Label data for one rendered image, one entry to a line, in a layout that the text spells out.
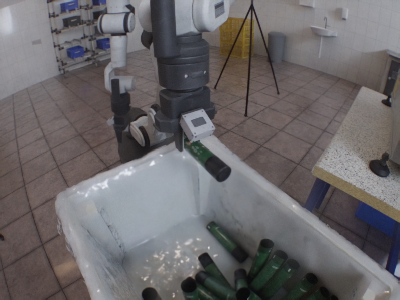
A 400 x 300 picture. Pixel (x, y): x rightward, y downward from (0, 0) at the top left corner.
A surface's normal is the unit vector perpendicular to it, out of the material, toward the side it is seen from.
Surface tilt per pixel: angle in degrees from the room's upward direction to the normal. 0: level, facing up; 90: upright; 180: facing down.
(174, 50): 90
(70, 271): 0
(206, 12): 89
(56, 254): 0
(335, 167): 0
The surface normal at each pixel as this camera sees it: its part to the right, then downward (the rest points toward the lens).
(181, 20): -0.40, 0.55
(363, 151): -0.02, -0.80
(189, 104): 0.55, 0.49
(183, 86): 0.07, 0.59
